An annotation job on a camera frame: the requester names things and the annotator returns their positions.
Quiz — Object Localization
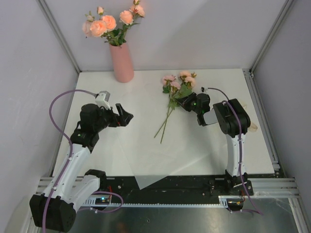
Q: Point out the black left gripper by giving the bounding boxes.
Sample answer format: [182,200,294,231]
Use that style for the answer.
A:
[93,103,133,132]

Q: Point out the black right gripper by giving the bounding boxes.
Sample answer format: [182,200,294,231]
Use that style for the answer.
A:
[176,92,201,114]

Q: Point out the peach rose stem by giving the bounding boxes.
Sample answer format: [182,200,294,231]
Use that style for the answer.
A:
[118,0,145,46]
[159,70,198,144]
[86,6,121,46]

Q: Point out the white wrapping paper sheet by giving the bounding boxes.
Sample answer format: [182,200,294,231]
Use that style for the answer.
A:
[117,80,230,188]

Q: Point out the cream printed ribbon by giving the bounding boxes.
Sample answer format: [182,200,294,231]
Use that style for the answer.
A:
[240,100,258,133]

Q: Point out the pale pink rose stem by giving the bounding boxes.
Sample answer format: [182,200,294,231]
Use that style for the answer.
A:
[82,11,95,38]

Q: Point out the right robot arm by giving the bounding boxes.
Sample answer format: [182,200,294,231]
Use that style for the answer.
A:
[177,93,251,195]

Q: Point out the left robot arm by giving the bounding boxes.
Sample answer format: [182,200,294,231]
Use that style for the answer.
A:
[30,103,134,233]

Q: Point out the pink cylindrical vase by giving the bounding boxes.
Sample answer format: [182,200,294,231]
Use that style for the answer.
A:
[109,43,134,83]

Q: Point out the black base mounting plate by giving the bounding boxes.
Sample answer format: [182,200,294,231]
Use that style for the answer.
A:
[100,175,254,203]

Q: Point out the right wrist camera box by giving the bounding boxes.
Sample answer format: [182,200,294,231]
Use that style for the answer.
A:
[201,87,208,94]

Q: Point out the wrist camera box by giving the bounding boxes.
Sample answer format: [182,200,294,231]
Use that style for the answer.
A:
[95,91,111,110]
[201,87,208,94]

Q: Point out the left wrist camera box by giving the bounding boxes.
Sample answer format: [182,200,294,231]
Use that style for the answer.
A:
[95,91,111,110]

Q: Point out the white slotted cable duct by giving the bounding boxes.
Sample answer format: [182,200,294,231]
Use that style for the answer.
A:
[81,196,245,209]

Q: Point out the aluminium front rail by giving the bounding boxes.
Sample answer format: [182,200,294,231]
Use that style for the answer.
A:
[35,177,300,199]

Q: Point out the right aluminium frame post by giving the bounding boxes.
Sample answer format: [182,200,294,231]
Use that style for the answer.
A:
[249,0,296,73]

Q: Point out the aluminium frame post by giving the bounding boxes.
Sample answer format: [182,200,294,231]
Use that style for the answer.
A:
[36,0,81,74]
[249,0,296,73]

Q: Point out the left aluminium frame post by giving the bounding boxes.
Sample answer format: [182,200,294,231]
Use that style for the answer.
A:
[36,0,81,74]

